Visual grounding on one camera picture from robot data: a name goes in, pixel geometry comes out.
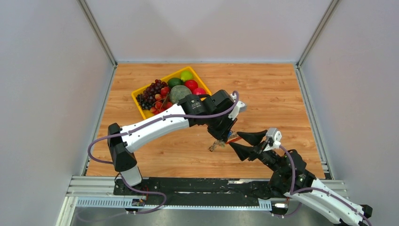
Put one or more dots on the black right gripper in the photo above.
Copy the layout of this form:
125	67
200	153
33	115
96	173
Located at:
252	152

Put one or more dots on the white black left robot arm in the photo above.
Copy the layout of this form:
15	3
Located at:
218	112

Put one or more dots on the aluminium front frame rail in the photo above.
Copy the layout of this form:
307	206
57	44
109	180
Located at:
90	202

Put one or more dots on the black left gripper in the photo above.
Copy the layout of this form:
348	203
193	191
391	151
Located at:
223	134

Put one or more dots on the light green apple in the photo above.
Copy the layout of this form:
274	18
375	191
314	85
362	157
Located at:
186	75

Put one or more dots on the pink red apple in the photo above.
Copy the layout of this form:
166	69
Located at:
199	91

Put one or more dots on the dark green lime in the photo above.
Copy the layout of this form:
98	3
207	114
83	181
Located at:
174	82

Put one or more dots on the green netted melon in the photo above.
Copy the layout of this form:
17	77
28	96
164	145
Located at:
178	92

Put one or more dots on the dark purple grape bunch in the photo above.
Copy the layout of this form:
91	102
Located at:
146	97

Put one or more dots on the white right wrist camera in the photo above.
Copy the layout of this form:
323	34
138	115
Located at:
272	139

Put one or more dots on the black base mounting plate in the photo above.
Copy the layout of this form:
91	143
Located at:
202	191

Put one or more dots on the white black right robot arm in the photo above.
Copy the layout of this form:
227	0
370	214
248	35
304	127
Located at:
291	179

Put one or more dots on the red cherry bunch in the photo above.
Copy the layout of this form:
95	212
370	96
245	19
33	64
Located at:
162	101

